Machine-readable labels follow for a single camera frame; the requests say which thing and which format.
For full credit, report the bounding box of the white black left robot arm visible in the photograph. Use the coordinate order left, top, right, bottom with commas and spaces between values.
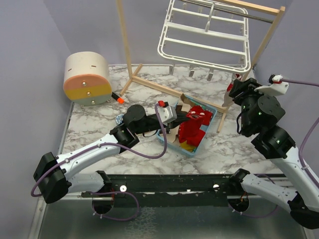
30, 101, 190, 204

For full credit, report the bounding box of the blue perforated plastic basket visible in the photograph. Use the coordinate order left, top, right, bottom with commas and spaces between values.
166, 94, 217, 157

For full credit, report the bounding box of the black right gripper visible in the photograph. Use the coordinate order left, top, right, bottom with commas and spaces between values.
229, 77, 275, 132

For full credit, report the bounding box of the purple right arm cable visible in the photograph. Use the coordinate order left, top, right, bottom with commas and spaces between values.
281, 78, 319, 190

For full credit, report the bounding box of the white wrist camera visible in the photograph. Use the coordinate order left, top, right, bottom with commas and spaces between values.
254, 75, 289, 97
156, 101, 176, 124

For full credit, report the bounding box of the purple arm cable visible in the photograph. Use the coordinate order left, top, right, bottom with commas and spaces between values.
31, 103, 168, 197
281, 78, 319, 190

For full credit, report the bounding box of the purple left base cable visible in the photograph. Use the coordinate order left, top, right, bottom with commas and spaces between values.
91, 191, 141, 222

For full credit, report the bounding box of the pastel round drawer box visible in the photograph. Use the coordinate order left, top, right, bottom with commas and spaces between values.
63, 51, 112, 106

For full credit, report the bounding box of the yellow sock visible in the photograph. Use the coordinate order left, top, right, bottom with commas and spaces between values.
180, 141, 197, 152

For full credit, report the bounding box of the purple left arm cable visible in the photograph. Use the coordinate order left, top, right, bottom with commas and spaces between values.
31, 103, 168, 197

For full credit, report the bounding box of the red santa sock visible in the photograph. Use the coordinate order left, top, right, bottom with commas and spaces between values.
178, 112, 205, 147

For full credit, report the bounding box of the red beige reindeer sock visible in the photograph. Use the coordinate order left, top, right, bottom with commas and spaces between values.
221, 74, 242, 108

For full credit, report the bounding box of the wooden hanger rack frame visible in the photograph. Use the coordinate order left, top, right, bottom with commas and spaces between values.
115, 0, 286, 134

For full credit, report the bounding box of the metal hanging rod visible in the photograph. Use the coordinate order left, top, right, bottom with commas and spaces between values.
182, 0, 273, 24

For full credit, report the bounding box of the black mounting rail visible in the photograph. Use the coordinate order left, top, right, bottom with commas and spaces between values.
77, 173, 260, 207

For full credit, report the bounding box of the cream ribbed sock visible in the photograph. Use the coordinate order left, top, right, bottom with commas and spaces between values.
166, 99, 191, 146

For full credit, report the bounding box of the orange black highlighter pen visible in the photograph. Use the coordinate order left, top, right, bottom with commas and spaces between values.
111, 92, 125, 104

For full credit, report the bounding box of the red snowflake sock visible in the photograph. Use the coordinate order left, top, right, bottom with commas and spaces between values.
190, 105, 213, 125

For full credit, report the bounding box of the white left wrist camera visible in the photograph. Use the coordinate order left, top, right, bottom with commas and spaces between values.
156, 101, 176, 124

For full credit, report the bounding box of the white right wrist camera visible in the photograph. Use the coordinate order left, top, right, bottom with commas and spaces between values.
254, 75, 289, 97

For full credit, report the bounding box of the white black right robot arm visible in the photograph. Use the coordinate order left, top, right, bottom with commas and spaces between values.
228, 75, 319, 230

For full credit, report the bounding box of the white plastic clip hanger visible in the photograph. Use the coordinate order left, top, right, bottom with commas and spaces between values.
157, 0, 251, 75

